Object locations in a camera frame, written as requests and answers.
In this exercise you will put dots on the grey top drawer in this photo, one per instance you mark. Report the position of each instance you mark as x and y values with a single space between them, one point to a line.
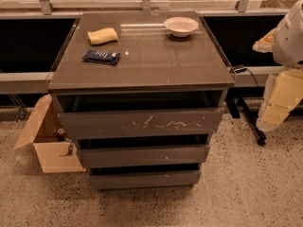
120 124

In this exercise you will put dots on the grey drawer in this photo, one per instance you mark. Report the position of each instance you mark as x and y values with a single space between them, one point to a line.
148 180
120 124
152 156

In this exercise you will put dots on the grey drawer cabinet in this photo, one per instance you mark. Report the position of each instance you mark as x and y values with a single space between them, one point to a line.
155 71

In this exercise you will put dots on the grey middle drawer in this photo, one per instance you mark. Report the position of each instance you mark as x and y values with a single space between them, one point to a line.
152 156

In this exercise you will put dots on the bottle inside cardboard box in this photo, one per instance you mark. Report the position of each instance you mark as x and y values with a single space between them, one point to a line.
61 135

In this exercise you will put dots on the black stand with wheel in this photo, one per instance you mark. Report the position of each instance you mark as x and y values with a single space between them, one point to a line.
233 104

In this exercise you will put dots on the white bowl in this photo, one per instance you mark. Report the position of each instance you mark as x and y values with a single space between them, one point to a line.
180 26

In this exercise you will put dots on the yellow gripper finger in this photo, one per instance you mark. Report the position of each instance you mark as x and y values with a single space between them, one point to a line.
270 118
265 44

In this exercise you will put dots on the grey bottom drawer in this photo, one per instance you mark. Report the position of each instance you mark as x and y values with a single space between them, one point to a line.
148 180

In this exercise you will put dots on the yellow sponge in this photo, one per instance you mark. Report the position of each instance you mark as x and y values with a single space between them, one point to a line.
102 36

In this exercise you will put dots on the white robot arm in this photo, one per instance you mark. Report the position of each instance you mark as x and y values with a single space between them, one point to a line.
288 46

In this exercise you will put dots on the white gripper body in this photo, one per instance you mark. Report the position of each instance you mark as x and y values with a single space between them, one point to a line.
290 46

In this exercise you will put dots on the blue snack packet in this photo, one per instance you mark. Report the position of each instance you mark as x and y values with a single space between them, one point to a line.
102 57

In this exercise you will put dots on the open cardboard box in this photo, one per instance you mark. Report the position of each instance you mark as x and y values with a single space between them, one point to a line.
40 131

